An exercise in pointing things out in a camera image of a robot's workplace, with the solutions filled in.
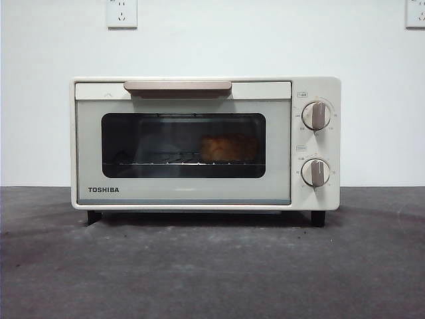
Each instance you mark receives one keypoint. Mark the cream white toaster oven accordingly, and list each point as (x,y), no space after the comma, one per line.
(333,196)

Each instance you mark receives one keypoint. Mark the golden brown bread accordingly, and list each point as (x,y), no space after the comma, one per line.
(229,148)

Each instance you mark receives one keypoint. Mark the cream round oven knob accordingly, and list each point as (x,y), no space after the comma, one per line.
(315,172)
(317,115)

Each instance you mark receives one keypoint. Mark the white wall socket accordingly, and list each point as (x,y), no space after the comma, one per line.
(416,15)
(121,15)

